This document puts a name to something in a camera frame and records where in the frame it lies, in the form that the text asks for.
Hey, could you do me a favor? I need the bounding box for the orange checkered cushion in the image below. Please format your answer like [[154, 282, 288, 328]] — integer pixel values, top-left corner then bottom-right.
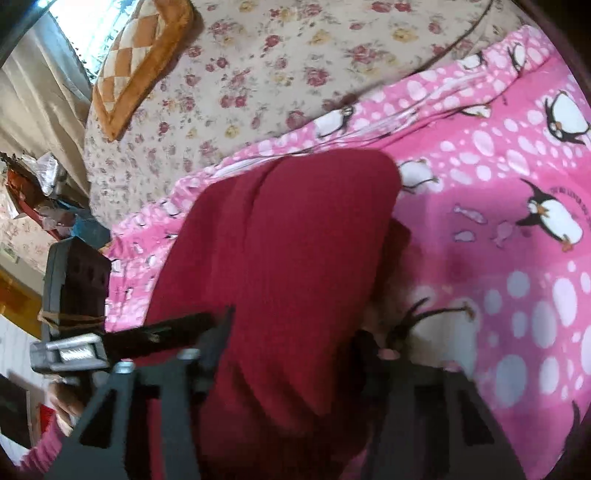
[[92, 0, 194, 141]]

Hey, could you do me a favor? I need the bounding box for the operator left hand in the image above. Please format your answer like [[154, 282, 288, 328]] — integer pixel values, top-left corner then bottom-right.
[[48, 382, 85, 436]]

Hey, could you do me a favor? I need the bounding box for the dark red knitted garment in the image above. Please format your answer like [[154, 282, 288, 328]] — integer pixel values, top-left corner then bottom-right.
[[145, 149, 408, 479]]

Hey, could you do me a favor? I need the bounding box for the blue plastic bag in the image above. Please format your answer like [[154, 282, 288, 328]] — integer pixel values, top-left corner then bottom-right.
[[71, 216, 111, 249]]

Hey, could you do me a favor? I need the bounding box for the pink penguin print blanket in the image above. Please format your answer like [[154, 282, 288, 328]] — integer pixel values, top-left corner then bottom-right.
[[106, 26, 590, 479]]

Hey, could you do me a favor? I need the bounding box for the pink sleeve forearm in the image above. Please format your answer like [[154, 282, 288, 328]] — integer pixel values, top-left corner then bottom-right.
[[17, 414, 67, 479]]

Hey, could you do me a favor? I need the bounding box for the floral print quilt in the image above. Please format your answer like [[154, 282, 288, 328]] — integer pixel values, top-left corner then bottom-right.
[[84, 1, 526, 226]]

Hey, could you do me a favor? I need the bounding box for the beige curtain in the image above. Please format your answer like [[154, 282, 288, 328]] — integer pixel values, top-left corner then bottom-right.
[[1, 13, 92, 196]]

